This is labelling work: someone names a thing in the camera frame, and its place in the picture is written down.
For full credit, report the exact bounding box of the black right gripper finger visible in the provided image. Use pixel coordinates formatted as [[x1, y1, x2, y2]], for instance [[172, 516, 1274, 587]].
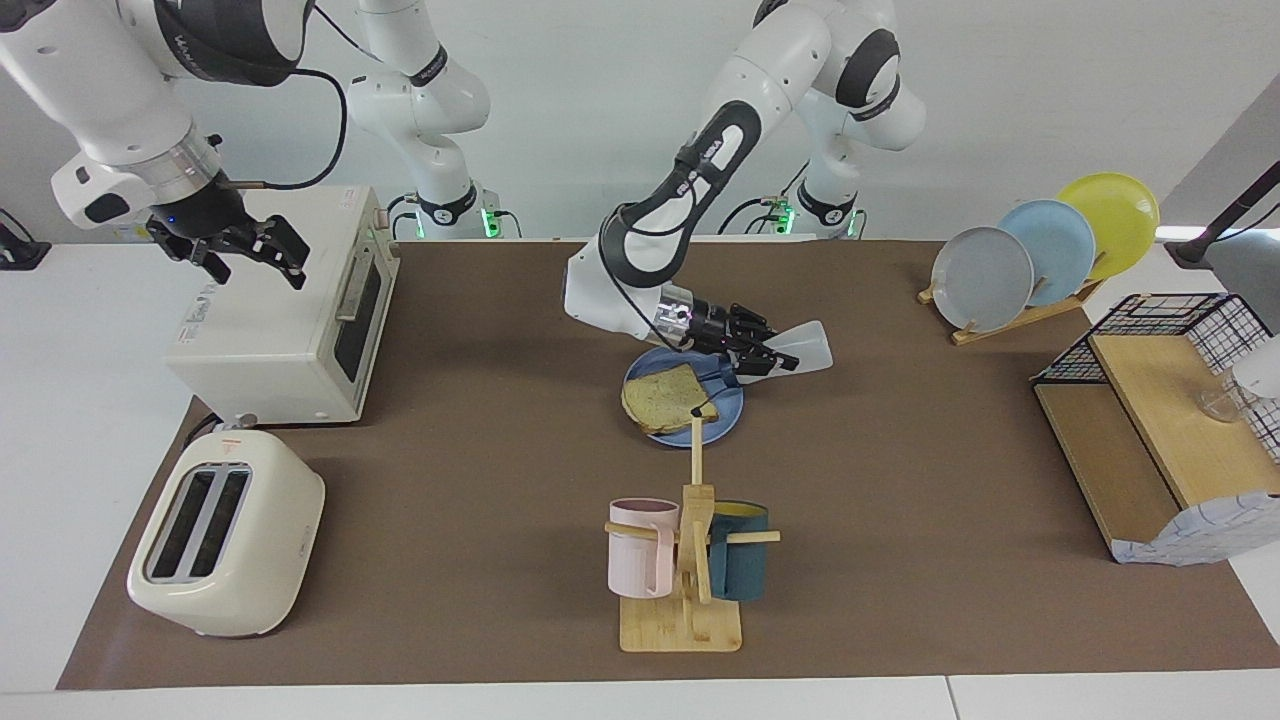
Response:
[[240, 213, 309, 291], [150, 232, 231, 286]]

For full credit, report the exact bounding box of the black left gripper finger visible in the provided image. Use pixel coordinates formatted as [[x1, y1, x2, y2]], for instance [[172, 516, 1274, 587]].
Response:
[[733, 345, 801, 378], [728, 305, 783, 346]]

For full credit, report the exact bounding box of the white squeeze bottle navy cap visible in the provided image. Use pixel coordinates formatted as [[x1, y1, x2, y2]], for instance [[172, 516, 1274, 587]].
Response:
[[690, 320, 834, 421]]

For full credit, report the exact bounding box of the toast bread slice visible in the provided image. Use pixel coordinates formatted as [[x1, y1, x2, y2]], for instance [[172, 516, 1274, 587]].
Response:
[[621, 362, 720, 436]]

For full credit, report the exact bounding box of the periwinkle blue dinner plate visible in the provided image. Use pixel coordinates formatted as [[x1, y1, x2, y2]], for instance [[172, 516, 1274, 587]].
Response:
[[623, 345, 745, 447]]

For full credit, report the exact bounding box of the grey plate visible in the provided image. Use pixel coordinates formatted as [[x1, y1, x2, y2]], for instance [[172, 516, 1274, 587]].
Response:
[[931, 226, 1035, 333]]

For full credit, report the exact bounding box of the wooden plate rack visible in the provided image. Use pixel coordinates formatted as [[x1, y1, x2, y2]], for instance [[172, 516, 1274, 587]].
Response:
[[918, 255, 1109, 347]]

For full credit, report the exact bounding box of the light blue plate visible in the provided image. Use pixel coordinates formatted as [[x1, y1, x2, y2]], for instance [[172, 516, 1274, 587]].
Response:
[[998, 199, 1097, 307]]

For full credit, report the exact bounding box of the yellow plate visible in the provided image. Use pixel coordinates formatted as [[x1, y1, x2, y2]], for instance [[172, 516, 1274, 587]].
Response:
[[1057, 172, 1161, 283]]

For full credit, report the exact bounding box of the white toaster oven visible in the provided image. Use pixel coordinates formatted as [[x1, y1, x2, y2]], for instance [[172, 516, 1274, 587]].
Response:
[[165, 185, 401, 426]]

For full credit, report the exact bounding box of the dark green mug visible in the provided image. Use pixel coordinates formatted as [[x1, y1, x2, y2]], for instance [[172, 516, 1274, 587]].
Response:
[[708, 500, 770, 602]]

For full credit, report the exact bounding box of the pink mug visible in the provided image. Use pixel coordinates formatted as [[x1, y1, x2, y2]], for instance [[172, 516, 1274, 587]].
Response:
[[608, 498, 681, 599]]

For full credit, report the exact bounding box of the brown table mat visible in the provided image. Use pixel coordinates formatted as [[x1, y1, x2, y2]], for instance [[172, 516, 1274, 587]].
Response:
[[57, 240, 1280, 691]]

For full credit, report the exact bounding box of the wooden mug tree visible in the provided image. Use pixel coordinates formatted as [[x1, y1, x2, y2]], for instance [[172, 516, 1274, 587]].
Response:
[[604, 415, 782, 653]]

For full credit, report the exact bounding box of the cream two-slot toaster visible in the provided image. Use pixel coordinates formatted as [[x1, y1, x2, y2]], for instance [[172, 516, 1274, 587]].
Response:
[[126, 430, 326, 639]]

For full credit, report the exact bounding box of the clear drinking glass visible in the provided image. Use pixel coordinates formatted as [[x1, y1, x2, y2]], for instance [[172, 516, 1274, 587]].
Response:
[[1197, 383, 1251, 424]]

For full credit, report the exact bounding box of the white rounded object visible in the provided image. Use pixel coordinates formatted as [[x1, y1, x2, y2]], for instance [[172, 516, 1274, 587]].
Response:
[[1232, 335, 1280, 401]]

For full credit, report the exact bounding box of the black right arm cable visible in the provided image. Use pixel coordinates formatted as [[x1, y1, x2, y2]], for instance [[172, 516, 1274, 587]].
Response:
[[215, 0, 401, 191]]

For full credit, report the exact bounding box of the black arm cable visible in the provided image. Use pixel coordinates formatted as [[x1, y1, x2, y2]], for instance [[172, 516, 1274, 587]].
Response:
[[215, 0, 401, 191], [598, 100, 763, 353]]

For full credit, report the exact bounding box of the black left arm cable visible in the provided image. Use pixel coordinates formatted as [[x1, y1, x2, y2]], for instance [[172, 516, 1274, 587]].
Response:
[[598, 100, 763, 353]]

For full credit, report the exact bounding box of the toaster power cord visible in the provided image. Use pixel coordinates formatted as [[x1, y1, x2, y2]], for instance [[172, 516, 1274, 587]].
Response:
[[180, 410, 256, 448]]

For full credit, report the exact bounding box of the black camera stand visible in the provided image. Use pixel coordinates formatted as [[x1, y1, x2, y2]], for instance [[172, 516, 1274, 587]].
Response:
[[0, 208, 51, 271], [1165, 160, 1280, 269]]

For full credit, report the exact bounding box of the wooden shelf with wire basket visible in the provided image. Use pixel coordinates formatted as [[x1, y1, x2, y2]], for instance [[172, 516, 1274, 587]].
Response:
[[1030, 292, 1280, 567]]

